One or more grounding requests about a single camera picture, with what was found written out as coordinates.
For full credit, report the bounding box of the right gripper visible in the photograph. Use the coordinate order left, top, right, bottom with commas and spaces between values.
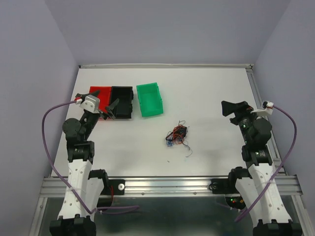
222, 99, 262, 145

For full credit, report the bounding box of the black cable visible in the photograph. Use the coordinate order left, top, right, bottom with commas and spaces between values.
164, 119, 194, 158

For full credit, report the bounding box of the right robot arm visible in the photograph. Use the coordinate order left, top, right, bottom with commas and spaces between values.
221, 101, 303, 236

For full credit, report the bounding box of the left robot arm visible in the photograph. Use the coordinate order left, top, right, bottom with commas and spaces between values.
49, 90, 119, 236

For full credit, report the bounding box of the red plastic bin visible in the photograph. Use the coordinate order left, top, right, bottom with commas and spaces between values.
89, 87, 111, 120

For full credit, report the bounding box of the black plastic bin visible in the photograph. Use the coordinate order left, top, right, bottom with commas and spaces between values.
110, 86, 134, 119

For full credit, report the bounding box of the green plastic bin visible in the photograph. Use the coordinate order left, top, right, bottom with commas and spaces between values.
136, 83, 163, 117

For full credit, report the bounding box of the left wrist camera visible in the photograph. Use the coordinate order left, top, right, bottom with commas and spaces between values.
79, 95, 100, 114

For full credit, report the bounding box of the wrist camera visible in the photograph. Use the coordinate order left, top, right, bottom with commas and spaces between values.
79, 95, 100, 114
251, 101, 274, 117

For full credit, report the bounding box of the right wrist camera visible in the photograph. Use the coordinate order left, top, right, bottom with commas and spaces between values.
251, 101, 274, 117

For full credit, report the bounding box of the aluminium back rail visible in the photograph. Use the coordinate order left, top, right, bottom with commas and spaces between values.
79, 63, 254, 69

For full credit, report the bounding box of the aluminium rail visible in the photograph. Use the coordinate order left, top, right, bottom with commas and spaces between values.
39, 175, 303, 198
246, 69, 282, 168
79, 63, 254, 69

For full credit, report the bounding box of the aluminium right rail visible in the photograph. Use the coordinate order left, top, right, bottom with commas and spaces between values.
246, 69, 282, 168

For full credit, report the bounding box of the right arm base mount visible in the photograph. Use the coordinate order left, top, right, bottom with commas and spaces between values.
209, 178, 240, 195

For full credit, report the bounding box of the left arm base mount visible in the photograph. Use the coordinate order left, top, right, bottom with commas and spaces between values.
101, 178, 126, 196

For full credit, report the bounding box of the aluminium front rail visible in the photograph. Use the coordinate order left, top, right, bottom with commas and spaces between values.
39, 175, 303, 198

